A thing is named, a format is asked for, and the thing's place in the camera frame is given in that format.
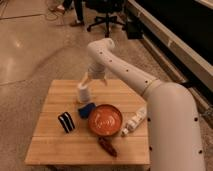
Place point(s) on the wooden table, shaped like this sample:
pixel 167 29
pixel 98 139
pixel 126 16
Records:
pixel 51 145

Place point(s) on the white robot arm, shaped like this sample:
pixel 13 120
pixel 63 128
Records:
pixel 174 135

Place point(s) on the dark red chili pepper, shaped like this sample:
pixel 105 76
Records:
pixel 107 146

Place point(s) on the blue sponge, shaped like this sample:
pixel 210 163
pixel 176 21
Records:
pixel 85 111

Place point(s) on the black box on floor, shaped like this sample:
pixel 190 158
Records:
pixel 133 28

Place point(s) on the orange bowl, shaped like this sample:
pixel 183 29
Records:
pixel 105 120

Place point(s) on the black office chair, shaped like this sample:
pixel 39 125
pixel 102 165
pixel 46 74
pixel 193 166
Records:
pixel 106 7

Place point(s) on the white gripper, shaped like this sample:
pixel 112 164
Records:
pixel 95 71

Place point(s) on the black white striped eraser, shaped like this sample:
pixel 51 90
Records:
pixel 66 121

